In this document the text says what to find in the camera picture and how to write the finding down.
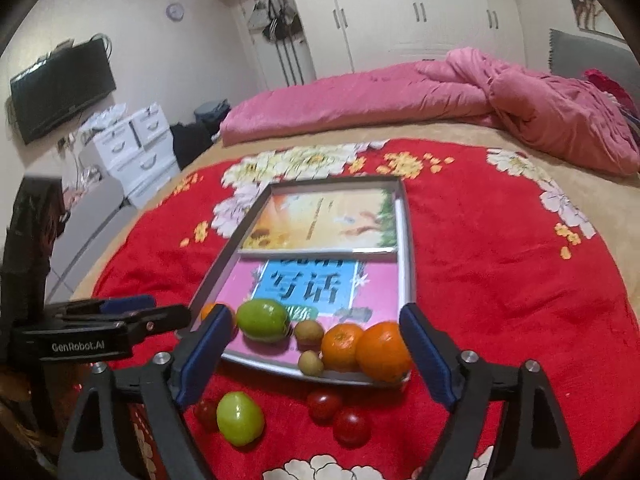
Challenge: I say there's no middle orange tangerine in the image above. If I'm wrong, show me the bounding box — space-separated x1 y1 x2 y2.
320 323 364 373

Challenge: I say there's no grey quilted headboard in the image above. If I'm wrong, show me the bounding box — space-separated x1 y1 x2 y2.
548 28 640 106

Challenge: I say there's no orange tangerine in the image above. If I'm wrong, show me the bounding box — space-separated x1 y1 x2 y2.
320 323 364 373
356 321 412 384
199 301 238 336

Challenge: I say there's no tree painting wall art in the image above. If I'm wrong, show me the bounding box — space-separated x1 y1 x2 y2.
570 0 623 40

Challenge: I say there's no red cherry tomato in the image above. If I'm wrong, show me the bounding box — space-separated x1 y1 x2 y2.
194 398 218 432
306 390 343 426
332 408 372 448

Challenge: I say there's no large green fruit in tray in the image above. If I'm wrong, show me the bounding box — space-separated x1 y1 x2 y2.
236 298 291 344

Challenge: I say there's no sunflower cover book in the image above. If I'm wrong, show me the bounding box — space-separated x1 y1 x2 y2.
241 188 397 252

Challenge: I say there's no white wardrobe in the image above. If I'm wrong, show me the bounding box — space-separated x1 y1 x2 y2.
196 0 527 91

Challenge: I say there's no pink cover workbook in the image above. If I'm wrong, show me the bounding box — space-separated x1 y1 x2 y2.
201 255 412 330

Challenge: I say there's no grey metal tray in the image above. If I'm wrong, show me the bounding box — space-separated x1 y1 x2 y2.
176 173 418 388

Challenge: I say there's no small brown kiwi fruit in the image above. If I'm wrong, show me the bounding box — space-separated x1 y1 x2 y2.
297 350 324 377

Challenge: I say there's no white drawer cabinet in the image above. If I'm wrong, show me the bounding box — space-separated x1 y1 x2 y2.
79 103 180 209

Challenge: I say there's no round wall clock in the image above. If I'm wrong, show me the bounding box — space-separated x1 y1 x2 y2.
166 2 184 23

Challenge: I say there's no red floral blanket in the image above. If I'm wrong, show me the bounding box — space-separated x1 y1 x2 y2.
93 139 639 479

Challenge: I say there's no pink quilt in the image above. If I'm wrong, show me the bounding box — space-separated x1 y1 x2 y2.
220 48 639 177

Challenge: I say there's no beige bed sheet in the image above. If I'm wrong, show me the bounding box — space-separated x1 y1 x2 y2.
72 122 639 311

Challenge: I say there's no green fruit on blanket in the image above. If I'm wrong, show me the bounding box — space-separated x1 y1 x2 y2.
216 391 265 448

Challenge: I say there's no black wall television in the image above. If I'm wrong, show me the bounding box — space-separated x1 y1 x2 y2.
10 39 116 145

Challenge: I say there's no left orange tangerine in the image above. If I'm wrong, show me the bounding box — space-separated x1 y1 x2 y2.
199 301 238 336

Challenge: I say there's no black clothes pile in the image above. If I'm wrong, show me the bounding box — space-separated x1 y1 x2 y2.
170 122 218 170

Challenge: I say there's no right orange tangerine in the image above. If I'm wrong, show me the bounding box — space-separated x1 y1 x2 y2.
356 321 412 384

